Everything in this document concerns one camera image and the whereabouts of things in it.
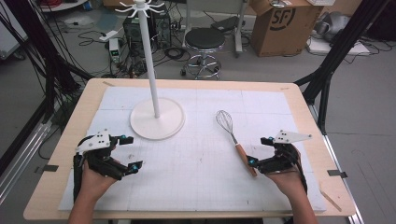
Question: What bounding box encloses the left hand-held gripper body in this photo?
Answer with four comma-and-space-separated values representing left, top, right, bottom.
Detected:
74, 129, 127, 182

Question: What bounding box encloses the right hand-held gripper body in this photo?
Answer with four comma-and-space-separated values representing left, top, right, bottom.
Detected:
262, 130, 313, 175

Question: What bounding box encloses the wire whisk with wooden handle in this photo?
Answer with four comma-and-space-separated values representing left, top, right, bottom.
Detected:
215, 109, 259, 177

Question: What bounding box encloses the person's right hand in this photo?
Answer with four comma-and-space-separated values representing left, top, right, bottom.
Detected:
266, 164, 308, 200

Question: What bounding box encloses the person's left hand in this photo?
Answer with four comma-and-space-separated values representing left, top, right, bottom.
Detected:
81, 161, 119, 200

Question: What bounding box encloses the white hook stand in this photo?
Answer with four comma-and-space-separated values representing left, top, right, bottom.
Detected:
115, 0, 187, 141

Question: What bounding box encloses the black table clip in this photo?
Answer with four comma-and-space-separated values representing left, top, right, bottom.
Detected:
34, 164, 60, 175
326, 169, 348, 179

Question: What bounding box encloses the white gridded mat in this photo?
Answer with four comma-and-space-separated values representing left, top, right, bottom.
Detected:
58, 86, 327, 213

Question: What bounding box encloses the thin wooden stick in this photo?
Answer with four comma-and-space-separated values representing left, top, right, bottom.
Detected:
319, 189, 343, 214

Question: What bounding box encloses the bench power supply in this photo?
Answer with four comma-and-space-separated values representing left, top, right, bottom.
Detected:
108, 37, 122, 63

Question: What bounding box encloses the white power strip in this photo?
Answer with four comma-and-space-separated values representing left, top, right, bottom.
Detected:
98, 29, 120, 43

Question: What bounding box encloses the brown cardboard box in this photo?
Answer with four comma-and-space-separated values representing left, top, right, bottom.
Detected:
249, 0, 325, 58

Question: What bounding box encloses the black computer tower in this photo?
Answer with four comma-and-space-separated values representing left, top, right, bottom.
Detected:
122, 16, 145, 54
151, 10, 173, 50

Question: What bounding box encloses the white flat board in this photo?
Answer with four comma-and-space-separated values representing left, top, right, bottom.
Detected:
305, 36, 372, 57

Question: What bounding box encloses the black round stool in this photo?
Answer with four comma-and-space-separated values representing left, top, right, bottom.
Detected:
180, 27, 226, 81

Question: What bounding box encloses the grey bundle on floor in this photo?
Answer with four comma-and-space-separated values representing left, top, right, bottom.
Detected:
313, 11, 352, 43

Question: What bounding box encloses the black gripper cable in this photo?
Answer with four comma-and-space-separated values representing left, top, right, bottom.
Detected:
295, 150, 309, 194
72, 153, 84, 203

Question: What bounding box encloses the aluminium rail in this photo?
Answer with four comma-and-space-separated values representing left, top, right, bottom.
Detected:
0, 120, 53, 204
307, 104, 366, 224

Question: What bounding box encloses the black metal frame stand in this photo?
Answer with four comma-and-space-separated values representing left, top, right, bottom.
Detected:
0, 0, 95, 125
293, 0, 390, 135

